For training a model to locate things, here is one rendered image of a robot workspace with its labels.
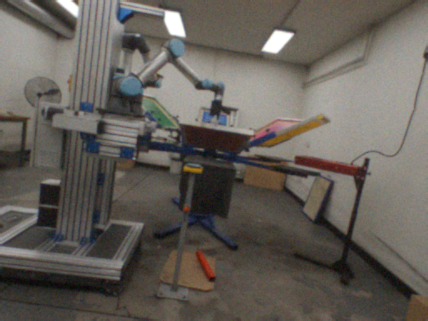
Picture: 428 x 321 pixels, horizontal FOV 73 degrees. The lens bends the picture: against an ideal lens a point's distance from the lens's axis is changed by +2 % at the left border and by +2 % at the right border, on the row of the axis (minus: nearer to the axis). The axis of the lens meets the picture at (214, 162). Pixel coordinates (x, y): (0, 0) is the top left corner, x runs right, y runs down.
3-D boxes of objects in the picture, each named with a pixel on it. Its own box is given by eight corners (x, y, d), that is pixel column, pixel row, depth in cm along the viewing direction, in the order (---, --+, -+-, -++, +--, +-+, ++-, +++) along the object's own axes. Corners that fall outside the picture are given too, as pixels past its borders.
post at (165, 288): (186, 301, 206) (208, 170, 194) (156, 297, 205) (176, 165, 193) (189, 284, 228) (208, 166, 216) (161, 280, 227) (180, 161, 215)
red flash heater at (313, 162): (360, 175, 304) (363, 165, 303) (359, 179, 264) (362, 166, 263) (302, 164, 333) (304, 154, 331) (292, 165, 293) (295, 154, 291)
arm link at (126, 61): (124, 99, 240) (133, 31, 233) (110, 97, 244) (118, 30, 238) (134, 101, 251) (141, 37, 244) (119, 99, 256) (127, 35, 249)
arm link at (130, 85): (123, 99, 190) (179, 53, 208) (131, 100, 179) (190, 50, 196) (110, 84, 184) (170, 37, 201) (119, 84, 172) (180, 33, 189)
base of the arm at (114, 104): (103, 108, 187) (104, 93, 186) (109, 109, 202) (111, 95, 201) (126, 112, 189) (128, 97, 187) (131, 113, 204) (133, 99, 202)
